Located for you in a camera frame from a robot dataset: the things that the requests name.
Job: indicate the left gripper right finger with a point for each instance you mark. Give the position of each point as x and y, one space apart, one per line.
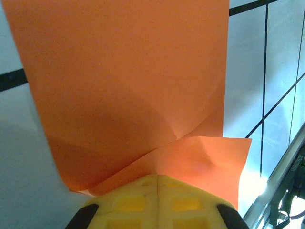
190 210

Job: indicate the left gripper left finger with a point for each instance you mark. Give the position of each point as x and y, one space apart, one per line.
128 210

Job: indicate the aluminium table edge rail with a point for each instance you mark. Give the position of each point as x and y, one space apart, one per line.
274 188

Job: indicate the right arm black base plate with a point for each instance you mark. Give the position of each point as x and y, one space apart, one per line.
295 190

